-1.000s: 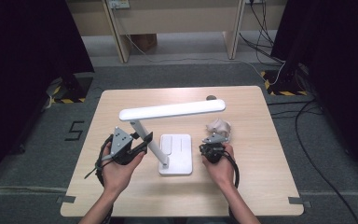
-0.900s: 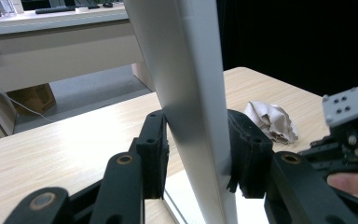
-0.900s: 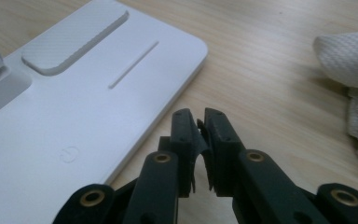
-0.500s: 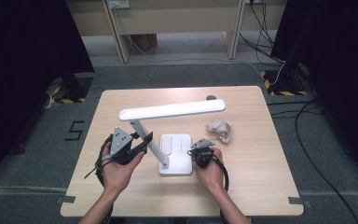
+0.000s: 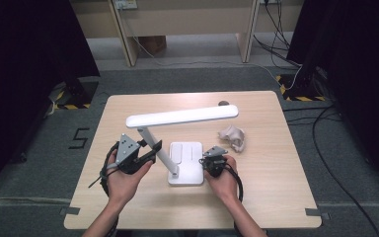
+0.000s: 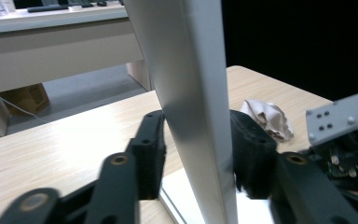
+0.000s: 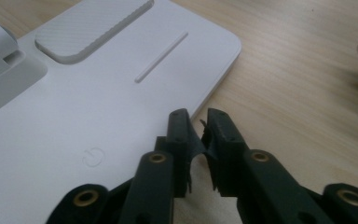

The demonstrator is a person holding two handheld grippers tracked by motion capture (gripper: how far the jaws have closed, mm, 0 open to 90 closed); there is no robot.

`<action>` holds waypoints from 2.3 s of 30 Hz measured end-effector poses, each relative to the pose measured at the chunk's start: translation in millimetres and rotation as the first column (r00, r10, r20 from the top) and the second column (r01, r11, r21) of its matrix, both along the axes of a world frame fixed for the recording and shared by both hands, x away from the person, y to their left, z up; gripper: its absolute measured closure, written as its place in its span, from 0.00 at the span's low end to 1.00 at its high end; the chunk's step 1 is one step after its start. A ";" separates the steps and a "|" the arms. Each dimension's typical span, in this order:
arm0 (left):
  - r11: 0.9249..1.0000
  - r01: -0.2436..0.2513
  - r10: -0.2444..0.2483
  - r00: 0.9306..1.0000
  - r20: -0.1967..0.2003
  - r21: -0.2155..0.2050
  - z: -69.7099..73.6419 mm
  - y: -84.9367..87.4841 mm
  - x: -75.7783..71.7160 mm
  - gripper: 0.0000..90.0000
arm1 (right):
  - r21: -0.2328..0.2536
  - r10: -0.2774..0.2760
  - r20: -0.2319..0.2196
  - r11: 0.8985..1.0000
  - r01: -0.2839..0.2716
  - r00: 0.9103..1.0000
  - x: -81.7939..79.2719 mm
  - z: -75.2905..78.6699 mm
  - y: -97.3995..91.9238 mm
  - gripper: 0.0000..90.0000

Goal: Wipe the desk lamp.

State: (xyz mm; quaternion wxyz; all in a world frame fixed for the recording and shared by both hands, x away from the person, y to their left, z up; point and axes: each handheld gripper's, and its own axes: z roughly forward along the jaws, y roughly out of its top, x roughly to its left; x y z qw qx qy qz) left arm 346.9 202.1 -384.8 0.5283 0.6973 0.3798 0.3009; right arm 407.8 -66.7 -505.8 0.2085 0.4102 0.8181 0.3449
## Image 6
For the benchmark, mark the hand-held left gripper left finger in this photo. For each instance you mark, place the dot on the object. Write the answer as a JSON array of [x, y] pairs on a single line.
[[149, 161]]

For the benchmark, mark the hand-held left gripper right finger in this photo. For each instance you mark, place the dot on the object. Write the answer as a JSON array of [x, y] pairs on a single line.
[[254, 155]]

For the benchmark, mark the beige cloth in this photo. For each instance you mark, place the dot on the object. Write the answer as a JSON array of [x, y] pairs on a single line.
[[270, 119]]

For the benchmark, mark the white desk lamp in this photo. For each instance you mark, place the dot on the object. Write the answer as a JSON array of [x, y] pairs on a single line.
[[186, 93]]

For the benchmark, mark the brown cardboard box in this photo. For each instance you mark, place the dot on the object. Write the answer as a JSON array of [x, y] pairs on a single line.
[[26, 99]]

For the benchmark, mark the beige desk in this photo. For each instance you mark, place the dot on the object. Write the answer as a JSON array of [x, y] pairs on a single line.
[[59, 49]]

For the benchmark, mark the black keyboard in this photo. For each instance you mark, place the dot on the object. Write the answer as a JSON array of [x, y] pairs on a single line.
[[48, 7]]

